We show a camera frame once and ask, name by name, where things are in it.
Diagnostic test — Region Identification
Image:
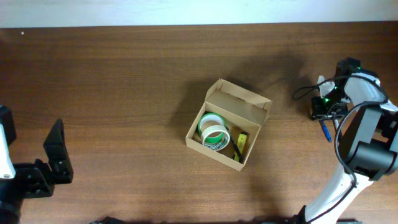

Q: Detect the black pen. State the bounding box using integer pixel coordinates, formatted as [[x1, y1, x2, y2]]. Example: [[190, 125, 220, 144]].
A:
[[226, 127, 243, 163]]

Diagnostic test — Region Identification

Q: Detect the open cardboard box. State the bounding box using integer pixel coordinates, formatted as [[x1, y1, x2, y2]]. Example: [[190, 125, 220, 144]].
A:
[[185, 79, 272, 171]]

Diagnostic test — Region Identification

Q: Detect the yellow highlighter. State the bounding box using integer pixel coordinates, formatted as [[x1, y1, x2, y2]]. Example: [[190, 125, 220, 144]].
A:
[[236, 131, 248, 154]]

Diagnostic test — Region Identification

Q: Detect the blue pen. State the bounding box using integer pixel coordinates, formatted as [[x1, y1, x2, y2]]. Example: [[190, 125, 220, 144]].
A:
[[319, 120, 332, 142]]

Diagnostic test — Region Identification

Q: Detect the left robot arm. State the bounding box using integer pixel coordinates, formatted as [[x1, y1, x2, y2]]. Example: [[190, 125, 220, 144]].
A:
[[1, 105, 74, 224]]

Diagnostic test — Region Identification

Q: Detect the white tape roll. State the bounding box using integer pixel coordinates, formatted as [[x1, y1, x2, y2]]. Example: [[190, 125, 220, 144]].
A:
[[201, 125, 231, 151]]

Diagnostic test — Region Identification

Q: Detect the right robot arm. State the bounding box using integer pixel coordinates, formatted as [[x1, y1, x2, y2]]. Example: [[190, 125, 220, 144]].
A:
[[289, 58, 397, 223]]

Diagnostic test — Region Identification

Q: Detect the green tape roll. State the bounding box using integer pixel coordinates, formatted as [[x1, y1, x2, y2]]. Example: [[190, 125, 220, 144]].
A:
[[198, 113, 226, 137]]

